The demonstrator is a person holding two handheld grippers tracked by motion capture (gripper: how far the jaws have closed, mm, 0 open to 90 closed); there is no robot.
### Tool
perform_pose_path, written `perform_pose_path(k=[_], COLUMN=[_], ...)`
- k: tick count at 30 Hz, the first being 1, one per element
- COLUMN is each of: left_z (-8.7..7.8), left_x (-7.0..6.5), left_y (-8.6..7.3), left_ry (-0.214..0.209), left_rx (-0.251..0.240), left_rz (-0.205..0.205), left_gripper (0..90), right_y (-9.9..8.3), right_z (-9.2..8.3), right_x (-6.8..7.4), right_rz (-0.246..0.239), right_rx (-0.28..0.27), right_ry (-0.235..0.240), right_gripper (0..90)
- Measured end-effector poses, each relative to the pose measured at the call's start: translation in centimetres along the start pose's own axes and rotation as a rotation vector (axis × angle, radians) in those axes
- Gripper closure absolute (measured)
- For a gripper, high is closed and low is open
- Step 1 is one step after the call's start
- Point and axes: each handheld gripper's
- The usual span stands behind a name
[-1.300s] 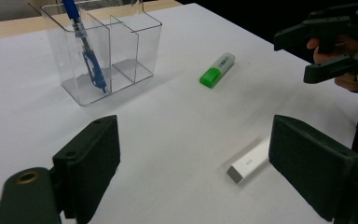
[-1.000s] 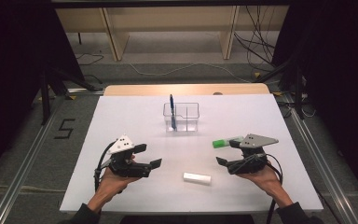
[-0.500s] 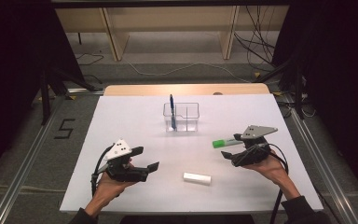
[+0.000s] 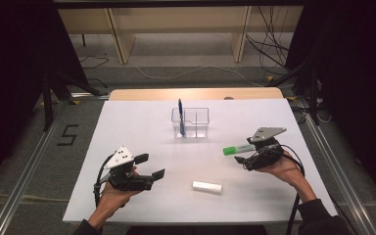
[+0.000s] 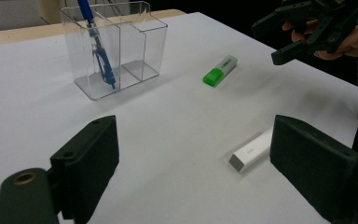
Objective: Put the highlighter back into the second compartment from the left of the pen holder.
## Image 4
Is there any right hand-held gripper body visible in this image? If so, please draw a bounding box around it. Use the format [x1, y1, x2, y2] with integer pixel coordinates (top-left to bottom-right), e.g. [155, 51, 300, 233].
[245, 126, 288, 172]

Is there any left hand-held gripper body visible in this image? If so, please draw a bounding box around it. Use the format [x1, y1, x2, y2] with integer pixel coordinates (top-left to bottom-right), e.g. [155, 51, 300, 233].
[103, 146, 155, 192]

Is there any green highlighter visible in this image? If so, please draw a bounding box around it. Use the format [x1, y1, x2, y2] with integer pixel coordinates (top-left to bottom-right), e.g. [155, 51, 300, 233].
[222, 144, 258, 157]

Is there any white eraser block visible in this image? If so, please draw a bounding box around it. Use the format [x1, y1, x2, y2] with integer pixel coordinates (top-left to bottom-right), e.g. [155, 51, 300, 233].
[192, 180, 223, 196]

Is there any clear plastic pen holder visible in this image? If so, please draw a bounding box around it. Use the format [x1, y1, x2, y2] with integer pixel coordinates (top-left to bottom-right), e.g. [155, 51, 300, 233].
[170, 107, 211, 139]

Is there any blue pen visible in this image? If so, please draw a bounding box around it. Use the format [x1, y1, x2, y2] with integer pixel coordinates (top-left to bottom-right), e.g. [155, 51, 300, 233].
[177, 98, 187, 138]

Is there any person's right hand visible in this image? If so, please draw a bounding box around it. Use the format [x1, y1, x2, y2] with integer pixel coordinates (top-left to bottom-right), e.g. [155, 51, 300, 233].
[258, 150, 306, 189]

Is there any person's left hand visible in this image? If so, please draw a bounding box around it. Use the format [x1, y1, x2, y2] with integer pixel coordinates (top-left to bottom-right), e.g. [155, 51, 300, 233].
[96, 181, 141, 215]

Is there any light wooden table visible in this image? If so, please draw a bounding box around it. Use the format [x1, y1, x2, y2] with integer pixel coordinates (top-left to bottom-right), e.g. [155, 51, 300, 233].
[108, 87, 285, 102]

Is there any person's dark clothing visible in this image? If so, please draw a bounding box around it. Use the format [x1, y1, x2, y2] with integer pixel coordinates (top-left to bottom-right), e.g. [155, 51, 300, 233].
[125, 224, 268, 235]

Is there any black tripod stand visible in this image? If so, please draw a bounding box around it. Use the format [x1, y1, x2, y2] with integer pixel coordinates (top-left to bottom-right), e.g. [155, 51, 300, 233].
[267, 58, 321, 125]
[42, 70, 109, 131]

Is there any dark curtain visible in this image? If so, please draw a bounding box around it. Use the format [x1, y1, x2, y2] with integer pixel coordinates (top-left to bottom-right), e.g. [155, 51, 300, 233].
[285, 0, 376, 210]
[0, 0, 89, 194]

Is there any light wooden bench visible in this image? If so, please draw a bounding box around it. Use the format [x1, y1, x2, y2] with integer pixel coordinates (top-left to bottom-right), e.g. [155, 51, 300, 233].
[58, 5, 305, 65]

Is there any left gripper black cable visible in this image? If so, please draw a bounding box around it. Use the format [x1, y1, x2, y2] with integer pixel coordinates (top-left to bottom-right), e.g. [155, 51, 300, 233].
[92, 153, 117, 209]

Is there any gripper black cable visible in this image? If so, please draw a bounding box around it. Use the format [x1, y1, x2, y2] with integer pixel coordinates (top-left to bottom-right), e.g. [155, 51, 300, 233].
[273, 143, 306, 235]
[92, 153, 117, 209]

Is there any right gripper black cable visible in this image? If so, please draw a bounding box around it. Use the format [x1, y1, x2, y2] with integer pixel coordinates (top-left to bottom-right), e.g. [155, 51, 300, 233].
[273, 143, 306, 235]

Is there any short aluminium floor rail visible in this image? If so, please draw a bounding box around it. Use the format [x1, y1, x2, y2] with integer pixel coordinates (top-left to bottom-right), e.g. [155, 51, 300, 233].
[70, 92, 111, 101]

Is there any white floor cable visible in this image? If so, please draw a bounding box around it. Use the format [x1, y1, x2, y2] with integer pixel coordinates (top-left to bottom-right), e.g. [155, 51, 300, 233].
[133, 65, 265, 88]

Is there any bundle of black cables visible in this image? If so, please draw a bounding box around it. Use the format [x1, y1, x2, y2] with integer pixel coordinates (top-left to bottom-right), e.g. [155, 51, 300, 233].
[245, 5, 292, 70]

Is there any pale floor cable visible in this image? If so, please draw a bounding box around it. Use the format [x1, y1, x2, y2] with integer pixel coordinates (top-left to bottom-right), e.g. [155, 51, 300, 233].
[0, 194, 63, 203]

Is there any thin black floor cable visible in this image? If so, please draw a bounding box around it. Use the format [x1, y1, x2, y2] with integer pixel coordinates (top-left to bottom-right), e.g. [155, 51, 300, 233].
[79, 56, 111, 70]

